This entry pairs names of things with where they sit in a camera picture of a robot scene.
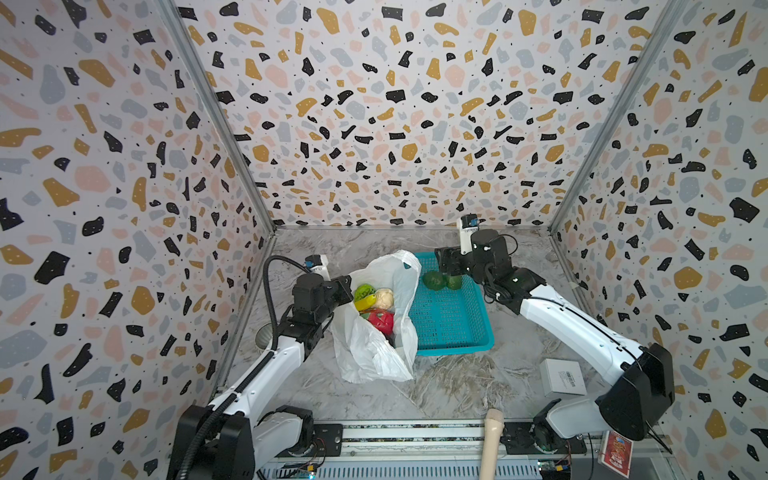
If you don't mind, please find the yellow banana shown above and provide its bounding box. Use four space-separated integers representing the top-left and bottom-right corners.
354 294 377 312

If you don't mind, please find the green avocado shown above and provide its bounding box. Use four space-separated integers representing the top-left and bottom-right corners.
422 271 446 291
445 275 463 291

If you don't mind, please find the pink dragon fruit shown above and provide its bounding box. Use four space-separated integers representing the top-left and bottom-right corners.
362 309 394 337

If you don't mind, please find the teal plastic basket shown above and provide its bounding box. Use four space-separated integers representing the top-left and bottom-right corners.
409 252 494 356

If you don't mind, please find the white plastic bag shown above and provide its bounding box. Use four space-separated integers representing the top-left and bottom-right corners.
330 250 422 384

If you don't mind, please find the green custard apple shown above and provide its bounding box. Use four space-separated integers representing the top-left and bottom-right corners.
354 283 376 301

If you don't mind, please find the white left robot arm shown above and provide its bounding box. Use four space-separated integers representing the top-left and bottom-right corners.
167 272 353 479

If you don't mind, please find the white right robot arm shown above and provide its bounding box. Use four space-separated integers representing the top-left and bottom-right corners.
435 227 675 452

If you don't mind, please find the grey round cup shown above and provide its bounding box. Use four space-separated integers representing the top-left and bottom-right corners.
254 324 273 350

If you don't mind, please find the white box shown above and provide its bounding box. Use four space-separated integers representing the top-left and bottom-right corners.
539 358 587 398

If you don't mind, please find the red label card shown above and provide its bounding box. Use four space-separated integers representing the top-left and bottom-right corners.
598 430 634 479

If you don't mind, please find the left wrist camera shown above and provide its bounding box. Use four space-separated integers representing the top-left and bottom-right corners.
304 254 330 280

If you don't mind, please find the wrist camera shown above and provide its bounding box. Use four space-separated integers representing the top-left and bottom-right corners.
304 254 330 280
457 214 479 255

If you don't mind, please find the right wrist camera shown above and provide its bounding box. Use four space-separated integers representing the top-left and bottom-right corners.
457 214 479 255

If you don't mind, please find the beige wooden handle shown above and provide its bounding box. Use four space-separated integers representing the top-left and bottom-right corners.
479 409 504 480

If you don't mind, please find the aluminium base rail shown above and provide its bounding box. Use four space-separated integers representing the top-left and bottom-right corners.
257 418 667 480

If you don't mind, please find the metal corner post right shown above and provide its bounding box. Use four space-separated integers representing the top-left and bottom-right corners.
548 0 686 237

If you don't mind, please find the metal corner post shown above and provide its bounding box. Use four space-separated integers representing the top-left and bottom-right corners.
548 0 686 237
156 0 276 237

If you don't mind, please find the metal corner post left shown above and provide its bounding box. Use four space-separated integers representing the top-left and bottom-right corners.
156 0 276 237

